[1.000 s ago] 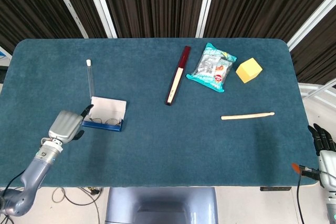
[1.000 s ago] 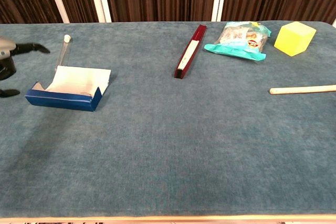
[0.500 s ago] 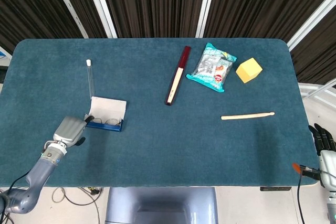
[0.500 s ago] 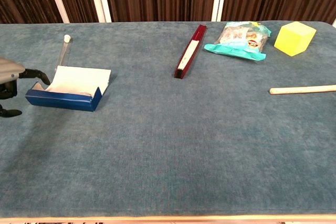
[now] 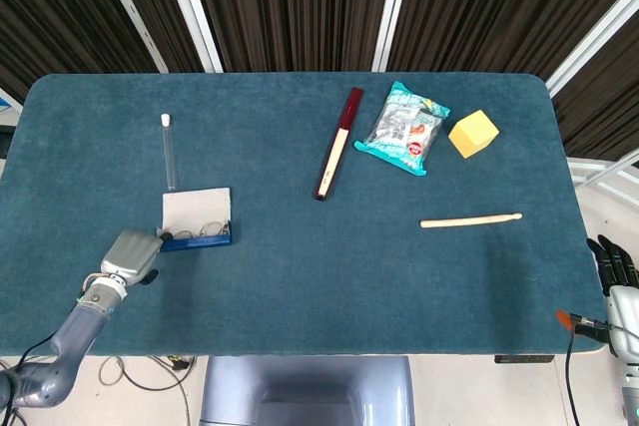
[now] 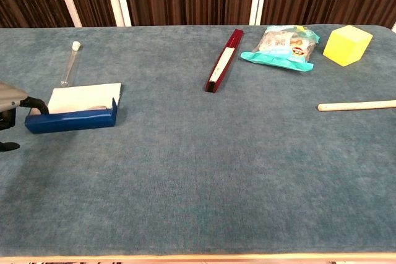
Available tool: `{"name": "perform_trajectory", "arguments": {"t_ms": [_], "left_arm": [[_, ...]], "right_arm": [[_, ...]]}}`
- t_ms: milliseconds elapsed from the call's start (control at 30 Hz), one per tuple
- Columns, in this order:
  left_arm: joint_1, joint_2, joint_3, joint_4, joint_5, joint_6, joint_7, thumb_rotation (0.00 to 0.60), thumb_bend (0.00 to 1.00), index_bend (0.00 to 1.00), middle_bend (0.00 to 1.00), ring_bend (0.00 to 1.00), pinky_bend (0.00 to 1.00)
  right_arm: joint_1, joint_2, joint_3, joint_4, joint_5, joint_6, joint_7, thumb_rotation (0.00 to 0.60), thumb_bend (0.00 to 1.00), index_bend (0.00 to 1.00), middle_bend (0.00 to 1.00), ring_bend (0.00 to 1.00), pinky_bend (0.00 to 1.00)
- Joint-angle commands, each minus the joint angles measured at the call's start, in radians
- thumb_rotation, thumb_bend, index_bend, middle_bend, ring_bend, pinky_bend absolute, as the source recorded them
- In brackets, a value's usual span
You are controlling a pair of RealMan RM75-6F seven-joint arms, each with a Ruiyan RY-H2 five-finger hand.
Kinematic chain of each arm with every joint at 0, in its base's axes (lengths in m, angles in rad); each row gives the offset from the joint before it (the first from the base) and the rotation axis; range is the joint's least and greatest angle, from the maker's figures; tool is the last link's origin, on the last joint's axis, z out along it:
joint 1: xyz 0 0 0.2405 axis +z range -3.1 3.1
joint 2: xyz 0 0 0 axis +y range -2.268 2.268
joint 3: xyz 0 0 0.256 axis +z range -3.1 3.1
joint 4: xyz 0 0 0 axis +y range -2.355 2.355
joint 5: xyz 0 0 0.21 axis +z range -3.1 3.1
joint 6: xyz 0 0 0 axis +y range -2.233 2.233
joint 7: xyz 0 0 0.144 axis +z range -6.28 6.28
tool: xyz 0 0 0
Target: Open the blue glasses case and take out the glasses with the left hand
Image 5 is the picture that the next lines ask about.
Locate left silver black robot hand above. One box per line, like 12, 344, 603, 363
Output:
99, 228, 165, 286

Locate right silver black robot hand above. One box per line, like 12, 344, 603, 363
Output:
586, 234, 639, 358

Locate blue printed glasses case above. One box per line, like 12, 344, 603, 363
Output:
157, 187, 237, 254

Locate thin metal frame glasses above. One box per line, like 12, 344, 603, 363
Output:
164, 219, 232, 241

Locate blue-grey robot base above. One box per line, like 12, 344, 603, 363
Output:
199, 355, 416, 426

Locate dark red long narrow case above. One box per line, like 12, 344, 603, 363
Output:
313, 87, 365, 203

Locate orange tipped black connector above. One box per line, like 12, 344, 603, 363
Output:
554, 309, 610, 342

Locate glass test tube white cap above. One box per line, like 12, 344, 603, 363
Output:
160, 113, 179, 193

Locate black table control panel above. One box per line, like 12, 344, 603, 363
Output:
493, 354, 556, 364

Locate teal table cloth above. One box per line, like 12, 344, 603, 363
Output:
0, 71, 608, 358

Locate light wooden stick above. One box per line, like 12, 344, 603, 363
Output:
419, 213, 524, 229

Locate white blue panel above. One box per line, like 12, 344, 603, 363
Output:
0, 88, 25, 121

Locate yellow foam cube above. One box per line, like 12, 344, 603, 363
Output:
447, 109, 501, 160

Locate teal snack packet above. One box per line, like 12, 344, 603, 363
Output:
353, 81, 451, 178

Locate thin black hanging cable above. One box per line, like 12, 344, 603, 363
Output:
562, 335, 583, 426

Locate grey floor cable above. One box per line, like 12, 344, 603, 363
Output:
98, 355, 194, 426

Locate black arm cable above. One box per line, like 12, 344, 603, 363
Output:
0, 333, 59, 426

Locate white aluminium frame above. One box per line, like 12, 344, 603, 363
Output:
566, 154, 639, 198

